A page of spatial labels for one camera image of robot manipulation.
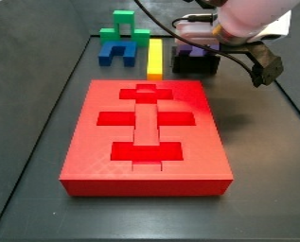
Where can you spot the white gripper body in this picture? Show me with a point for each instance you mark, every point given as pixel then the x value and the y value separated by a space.
pixel 207 33

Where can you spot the purple U-shaped block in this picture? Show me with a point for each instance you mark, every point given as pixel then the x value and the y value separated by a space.
pixel 191 51

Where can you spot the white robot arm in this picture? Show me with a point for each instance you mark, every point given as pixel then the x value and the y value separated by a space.
pixel 244 21

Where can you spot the black angle fixture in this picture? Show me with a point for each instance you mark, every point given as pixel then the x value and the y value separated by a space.
pixel 194 65

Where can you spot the red puzzle board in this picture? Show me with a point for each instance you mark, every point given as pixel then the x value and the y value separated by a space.
pixel 145 142

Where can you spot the yellow long bar block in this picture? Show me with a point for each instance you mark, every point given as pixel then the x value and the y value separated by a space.
pixel 154 61

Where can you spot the blue U-shaped block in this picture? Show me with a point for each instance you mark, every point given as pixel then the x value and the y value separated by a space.
pixel 114 49

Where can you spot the green stepped arch block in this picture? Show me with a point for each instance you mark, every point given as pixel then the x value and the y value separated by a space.
pixel 123 27

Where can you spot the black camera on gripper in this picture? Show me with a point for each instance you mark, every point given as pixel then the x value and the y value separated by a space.
pixel 266 64

